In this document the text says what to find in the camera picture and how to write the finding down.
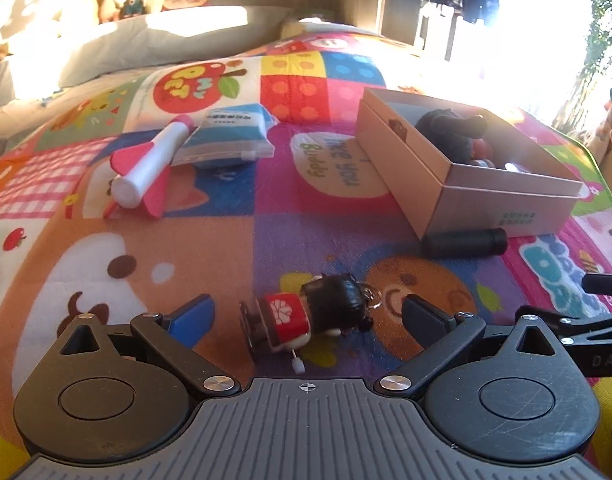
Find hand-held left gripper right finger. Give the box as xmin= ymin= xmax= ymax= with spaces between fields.
xmin=378 ymin=295 xmax=557 ymax=393

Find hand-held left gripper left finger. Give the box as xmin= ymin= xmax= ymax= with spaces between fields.
xmin=57 ymin=294 xmax=241 ymax=396

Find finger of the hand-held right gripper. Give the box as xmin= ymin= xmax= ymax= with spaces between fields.
xmin=515 ymin=305 xmax=612 ymax=345
xmin=581 ymin=273 xmax=612 ymax=296

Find black cylinder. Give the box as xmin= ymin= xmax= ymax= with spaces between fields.
xmin=420 ymin=227 xmax=510 ymax=260

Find wind-up doll toy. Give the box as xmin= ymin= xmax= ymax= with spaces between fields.
xmin=238 ymin=274 xmax=375 ymax=376

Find red and white toy rocket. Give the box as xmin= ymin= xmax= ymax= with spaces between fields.
xmin=103 ymin=114 xmax=195 ymax=221

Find cardboard box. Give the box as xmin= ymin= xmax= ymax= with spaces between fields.
xmin=356 ymin=87 xmax=593 ymax=239

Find blue tissue pack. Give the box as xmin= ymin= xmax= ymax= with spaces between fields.
xmin=172 ymin=103 xmax=280 ymax=169

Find colourful printed play mat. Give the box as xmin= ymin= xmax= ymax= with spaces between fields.
xmin=0 ymin=30 xmax=612 ymax=480

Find dark grey plush toy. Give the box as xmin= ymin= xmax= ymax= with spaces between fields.
xmin=415 ymin=108 xmax=489 ymax=164

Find potted palm plant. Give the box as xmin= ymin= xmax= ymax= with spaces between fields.
xmin=550 ymin=0 xmax=612 ymax=137

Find grey pillow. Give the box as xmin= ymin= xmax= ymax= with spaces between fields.
xmin=58 ymin=5 xmax=295 ymax=89

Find white pillow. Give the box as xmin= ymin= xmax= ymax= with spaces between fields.
xmin=280 ymin=16 xmax=357 ymax=42

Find tan teddy bear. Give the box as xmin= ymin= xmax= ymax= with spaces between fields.
xmin=87 ymin=0 xmax=119 ymax=24

